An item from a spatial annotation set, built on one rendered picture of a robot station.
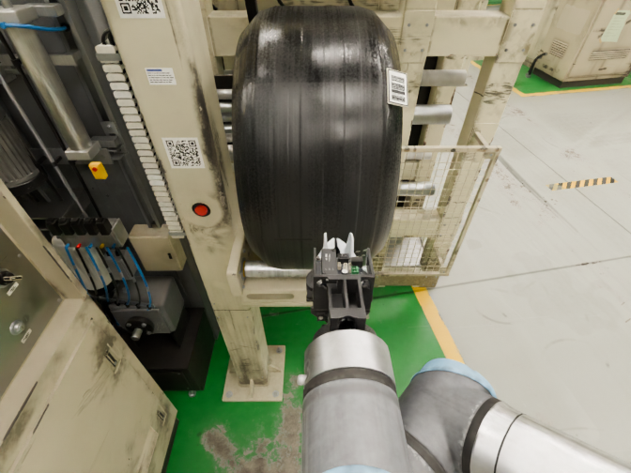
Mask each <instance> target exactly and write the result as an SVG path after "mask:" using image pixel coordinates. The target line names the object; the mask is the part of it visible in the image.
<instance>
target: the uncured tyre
mask: <svg viewBox="0 0 631 473"><path fill-rule="evenodd" d="M387 69H394V70H397V71H401V68H400V60H399V54H398V50H397V45H396V42H395V39H394V36H393V34H392V32H391V31H390V30H389V28H388V27H387V26H386V25H385V24H384V22H383V21H382V20H380V18H379V17H378V16H377V15H376V13H375V12H374V11H373V10H370V9H367V8H362V7H359V6H275V7H272V8H267V9H264V10H261V11H259V12H258V13H257V14H256V16H255V17H254V18H253V19H252V21H251V22H250V23H249V24H248V25H247V27H246V28H245V29H244V30H243V31H242V33H241V34H240V36H239V41H238V45H237V49H236V54H235V61H234V70H233V83H232V143H233V159H234V170H235V179H236V188H237V196H238V202H239V213H240V217H241V222H242V226H243V230H244V234H245V236H246V239H247V242H248V244H249V246H250V248H251V250H252V251H253V252H254V253H255V254H256V255H257V256H259V257H260V258H261V259H262V260H263V261H264V262H265V263H266V264H267V265H268V266H270V267H276V268H279V269H313V268H314V248H315V257H317V256H318V255H319V253H320V251H321V249H322V248H323V245H324V234H325V233H327V242H329V241H330V240H331V239H332V238H339V239H341V240H342V241H344V242H345V243H347V239H348V235H349V233H352V235H353V239H354V250H357V249H363V248H367V247H369V249H370V253H371V258H372V259H373V258H374V257H375V256H376V255H377V254H378V253H379V252H380V251H381V250H382V249H383V248H384V246H385V244H386V242H387V239H388V236H389V233H390V231H391V227H392V220H393V215H394V211H395V205H396V198H397V192H398V185H399V176H400V166H401V153H402V134H403V107H401V106H397V105H393V104H389V103H388V94H387ZM283 238H311V239H312V240H274V239H283Z"/></svg>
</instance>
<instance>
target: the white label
mask: <svg viewBox="0 0 631 473"><path fill-rule="evenodd" d="M387 94H388V103H389V104H393V105H397V106H401V107H406V108H408V74H407V73H404V72H401V71H397V70H394V69H387Z"/></svg>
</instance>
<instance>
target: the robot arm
mask: <svg viewBox="0 0 631 473"><path fill-rule="evenodd" d="M335 243H336V249H335ZM336 254H337V256H338V257H336ZM362 263H363V260H362V256H360V257H358V256H356V255H355V253H354V239H353V235H352V233H349V235H348V239H347V243H345V242H344V241H342V240H341V239H339V238H332V239H331V240H330V241H329V242H327V233H325V234H324V245H323V248H322V249H321V251H320V253H319V255H318V256H317V257H316V248H314V268H313V269H312V270H311V271H310V272H309V273H308V274H307V277H306V292H307V295H306V301H307V302H313V306H311V314H313V315H314V316H316V317H317V321H325V322H326V323H328V324H324V325H322V326H321V328H320V329H319V330H318V331H317V332H316V333H315V336H314V338H313V341H312V342H311V343H310V344H309V345H308V347H307V348H306V350H305V352H304V374H299V375H298V380H297V382H298V385H304V388H303V402H302V440H301V473H631V464H629V463H627V462H626V461H624V460H622V459H620V458H618V457H616V456H613V455H611V454H609V453H607V452H605V451H603V450H600V449H598V448H596V447H594V446H592V445H590V444H588V443H586V442H584V441H581V440H579V439H577V438H575V437H573V436H571V435H569V434H566V433H564V432H562V431H560V430H558V429H556V428H554V427H552V426H549V425H547V424H545V423H543V422H541V421H540V420H537V419H534V418H532V417H530V416H528V415H526V414H524V413H522V412H519V411H517V410H515V409H513V408H512V407H511V406H509V405H508V404H507V403H505V402H504V401H501V400H499V399H497V396H496V392H495V391H494V389H493V388H492V386H491V385H490V384H489V382H488V381H487V380H486V379H485V378H484V377H483V376H482V375H480V374H479V373H478V372H476V371H473V370H472V369H471V368H470V367H468V366H467V365H466V364H463V363H461V362H459V361H456V360H453V359H432V360H430V361H428V362H427V363H426V364H425V365H424V366H423V367H422V369H421V370H420V371H419V372H417V373H416V374H415V375H413V377H412V378H411V380H410V383H409V385H408V386H407V388H406V389H405V390H404V392H403V393H402V394H401V396H400V397H399V398H398V397H397V392H396V385H395V379H394V374H393V370H392V362H391V357H390V352H389V348H388V345H386V344H385V342H384V341H383V340H382V339H380V338H379V337H378V336H377V335H376V333H375V331H374V330H373V329H372V328H370V327H369V326H367V325H366V324H365V323H366V315H367V314H369V313H370V308H371V302H372V301H373V289H374V283H375V272H374V268H373V263H372V258H371V253H370V249H369V248H367V251H366V258H365V264H366V269H367V272H366V271H364V270H363V269H362ZM369 265H370V268H369ZM370 270H371V271H370Z"/></svg>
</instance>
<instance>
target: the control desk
mask: <svg viewBox="0 0 631 473"><path fill-rule="evenodd" d="M178 423H179V420H178V419H177V410H176V408H175V407H174V406H173V404H172V403H171V402H170V400H169V399H168V398H167V397H166V395H165V394H164V393H163V391H162V390H161V388H160V387H159V386H158V384H157V383H156V382H155V381H154V379H153V378H152V377H151V375H150V374H149V373H148V371H147V370H146V368H145V367H144V366H143V365H142V363H141V362H140V361H139V359H138V358H137V357H136V356H135V355H134V354H133V353H132V351H131V350H130V348H129V347H128V346H127V344H126V343H125V342H124V340H123V339H122V338H121V337H120V335H119V334H118V333H117V331H116V330H115V328H114V327H113V326H112V324H111V323H110V322H109V321H108V319H107V318H106V317H105V315H104V314H103V313H102V311H101V310H100V309H99V307H98V306H97V305H96V303H95V302H94V301H93V299H92V298H91V297H90V295H88V294H87V292H86V291H85V289H84V288H83V286H82V285H81V284H80V282H79V281H78V280H77V279H76V277H75V276H74V275H73V273H72V272H71V271H70V269H69V268H68V266H67V265H66V264H65V263H64V261H63V260H62V259H61V257H60V256H59V255H58V253H57V252H56V251H55V249H54V248H53V247H52V245H51V244H50V243H49V241H48V240H47V239H46V237H45V236H44V235H43V234H42V233H41V232H40V230H39V229H38V228H37V226H36V225H35V224H34V222H33V221H32V220H31V218H30V217H29V216H28V215H27V213H26V212H25V211H24V209H23V208H22V206H21V205H20V204H19V202H18V201H17V200H16V199H15V197H14V196H13V195H12V193H11V192H10V191H9V189H8V188H7V186H6V185H5V184H4V182H3V181H2V180H1V179H0V473H166V469H167V466H168V462H169V458H170V454H171V450H172V448H173V444H174V440H175V436H176V432H177V426H178Z"/></svg>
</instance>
